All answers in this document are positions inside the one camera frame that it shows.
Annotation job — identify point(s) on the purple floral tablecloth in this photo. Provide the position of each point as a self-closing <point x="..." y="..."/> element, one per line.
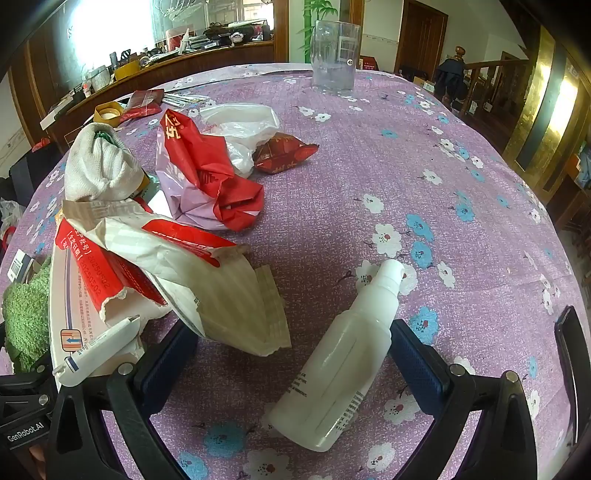
<point x="369" y="166"/>

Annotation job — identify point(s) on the white plastic bag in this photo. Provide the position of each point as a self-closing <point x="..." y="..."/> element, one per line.
<point x="240" y="124"/>

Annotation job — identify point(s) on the brown wooden door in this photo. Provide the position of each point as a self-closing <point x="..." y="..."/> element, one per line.
<point x="422" y="37"/>

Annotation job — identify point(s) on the cluttered wooden counter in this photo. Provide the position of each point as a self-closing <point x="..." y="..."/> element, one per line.
<point x="152" y="74"/>

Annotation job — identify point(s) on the torn beige paper bag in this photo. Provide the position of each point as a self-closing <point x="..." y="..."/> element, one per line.
<point x="217" y="295"/>

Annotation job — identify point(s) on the dark jacket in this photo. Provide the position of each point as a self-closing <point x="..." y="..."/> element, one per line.
<point x="449" y="78"/>

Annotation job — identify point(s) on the white spray bottle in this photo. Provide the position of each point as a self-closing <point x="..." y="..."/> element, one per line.
<point x="337" y="360"/>

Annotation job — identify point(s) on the white red printed package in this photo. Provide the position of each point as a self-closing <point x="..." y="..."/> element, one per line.
<point x="87" y="272"/>

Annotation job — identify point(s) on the green towel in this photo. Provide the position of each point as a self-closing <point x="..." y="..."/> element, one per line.
<point x="27" y="309"/>

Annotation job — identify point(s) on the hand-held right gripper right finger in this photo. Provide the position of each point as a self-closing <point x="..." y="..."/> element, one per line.
<point x="415" y="364"/>

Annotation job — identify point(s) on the red plastic bag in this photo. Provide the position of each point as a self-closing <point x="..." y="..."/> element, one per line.
<point x="207" y="161"/>

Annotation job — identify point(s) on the clear plastic measuring cup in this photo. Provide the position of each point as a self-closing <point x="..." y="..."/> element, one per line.
<point x="334" y="55"/>

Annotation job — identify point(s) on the wooden stair railing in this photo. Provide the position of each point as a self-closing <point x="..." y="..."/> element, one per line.
<point x="489" y="78"/>

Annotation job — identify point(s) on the red snack packet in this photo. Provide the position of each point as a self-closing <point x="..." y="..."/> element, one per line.
<point x="281" y="154"/>

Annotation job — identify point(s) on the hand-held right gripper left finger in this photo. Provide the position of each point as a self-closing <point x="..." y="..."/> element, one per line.
<point x="166" y="364"/>

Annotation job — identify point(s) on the green bamboo wall sticker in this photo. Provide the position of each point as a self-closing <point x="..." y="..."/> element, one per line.
<point x="314" y="27"/>

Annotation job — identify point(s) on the yellow tape roll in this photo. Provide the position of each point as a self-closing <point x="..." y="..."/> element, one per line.
<point x="109" y="113"/>

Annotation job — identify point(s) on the dark red packet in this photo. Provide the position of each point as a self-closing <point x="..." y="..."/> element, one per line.
<point x="141" y="104"/>

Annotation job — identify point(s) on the wrapped chopsticks bundle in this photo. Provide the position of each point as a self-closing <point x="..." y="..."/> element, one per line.
<point x="184" y="98"/>

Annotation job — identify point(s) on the white knit glove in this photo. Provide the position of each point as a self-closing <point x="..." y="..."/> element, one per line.
<point x="99" y="166"/>

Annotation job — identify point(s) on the white ointment tube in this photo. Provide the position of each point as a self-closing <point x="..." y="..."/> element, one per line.
<point x="99" y="348"/>

